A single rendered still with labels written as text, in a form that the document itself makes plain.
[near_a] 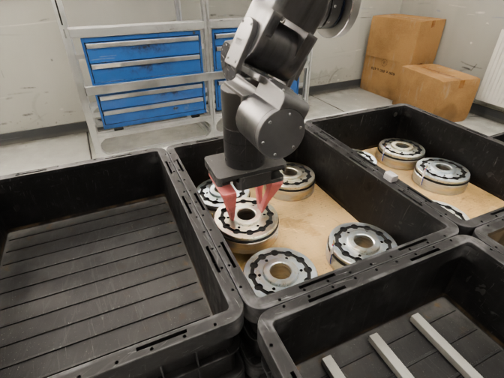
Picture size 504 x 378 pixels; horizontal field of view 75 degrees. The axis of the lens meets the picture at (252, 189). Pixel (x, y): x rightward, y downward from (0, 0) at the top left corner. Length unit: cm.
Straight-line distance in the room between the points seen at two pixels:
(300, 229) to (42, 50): 282
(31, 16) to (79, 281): 273
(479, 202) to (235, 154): 51
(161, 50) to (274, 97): 203
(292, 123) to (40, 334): 40
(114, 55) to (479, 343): 219
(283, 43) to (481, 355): 43
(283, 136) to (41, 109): 302
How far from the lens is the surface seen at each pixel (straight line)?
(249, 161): 43
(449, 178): 76
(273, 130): 34
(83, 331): 50
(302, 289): 36
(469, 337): 52
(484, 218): 54
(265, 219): 52
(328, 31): 112
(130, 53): 233
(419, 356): 47
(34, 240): 67
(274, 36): 40
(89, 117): 238
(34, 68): 321
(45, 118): 332
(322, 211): 63
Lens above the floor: 120
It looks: 34 degrees down
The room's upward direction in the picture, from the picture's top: straight up
